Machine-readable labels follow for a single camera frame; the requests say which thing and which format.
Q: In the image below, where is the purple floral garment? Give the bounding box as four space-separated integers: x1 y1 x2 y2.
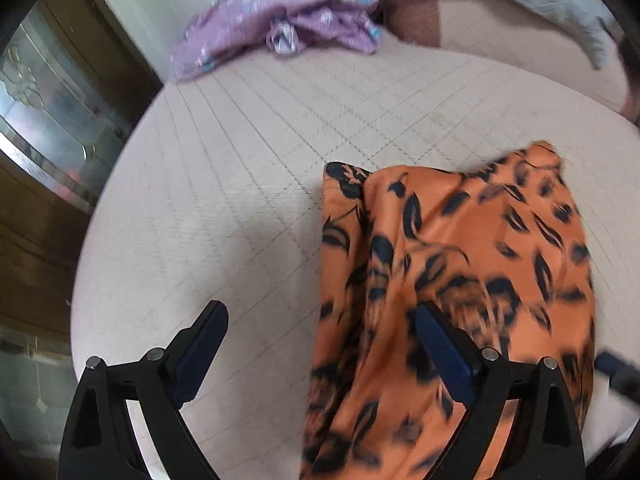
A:
170 0 382 81

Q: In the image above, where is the wooden glass-panel door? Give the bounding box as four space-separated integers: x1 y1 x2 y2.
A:
1 0 160 463

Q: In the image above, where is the orange black floral cloth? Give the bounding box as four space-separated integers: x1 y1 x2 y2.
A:
300 142 596 479

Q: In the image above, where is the pink bolster cushion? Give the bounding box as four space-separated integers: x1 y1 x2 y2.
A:
381 0 639 122

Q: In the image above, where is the pink quilted mattress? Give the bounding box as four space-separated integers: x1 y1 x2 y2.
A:
70 37 639 479

